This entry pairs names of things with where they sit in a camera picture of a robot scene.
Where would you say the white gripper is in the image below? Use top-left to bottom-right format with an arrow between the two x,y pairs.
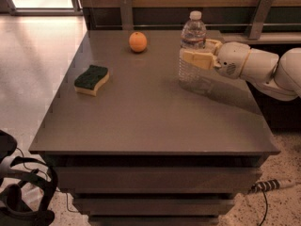
182,39 -> 250,79

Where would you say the clear plastic water bottle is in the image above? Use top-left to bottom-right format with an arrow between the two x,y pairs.
179,10 -> 207,83

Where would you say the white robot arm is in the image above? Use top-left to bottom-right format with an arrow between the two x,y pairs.
180,40 -> 301,101

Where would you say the orange fruit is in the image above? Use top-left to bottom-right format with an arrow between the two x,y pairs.
129,32 -> 148,53

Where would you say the brown drawer cabinet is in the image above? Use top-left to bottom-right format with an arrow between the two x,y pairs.
30,31 -> 277,226

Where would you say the green yellow sponge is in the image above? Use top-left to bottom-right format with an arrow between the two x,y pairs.
74,65 -> 109,96

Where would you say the striped power strip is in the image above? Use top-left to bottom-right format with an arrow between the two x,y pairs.
249,179 -> 295,193

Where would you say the black VR headset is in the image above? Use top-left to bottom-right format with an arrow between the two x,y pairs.
0,131 -> 58,226

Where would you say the right metal bracket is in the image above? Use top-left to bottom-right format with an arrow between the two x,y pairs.
247,0 -> 274,40

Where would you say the metal bracket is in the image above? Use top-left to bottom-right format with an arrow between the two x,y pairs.
119,0 -> 134,30
247,0 -> 274,40

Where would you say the left metal bracket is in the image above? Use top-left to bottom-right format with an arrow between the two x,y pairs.
119,0 -> 134,30

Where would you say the window frame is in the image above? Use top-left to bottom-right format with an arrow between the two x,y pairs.
5,0 -> 82,16

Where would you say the black floor cable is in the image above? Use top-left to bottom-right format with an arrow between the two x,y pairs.
257,188 -> 269,226

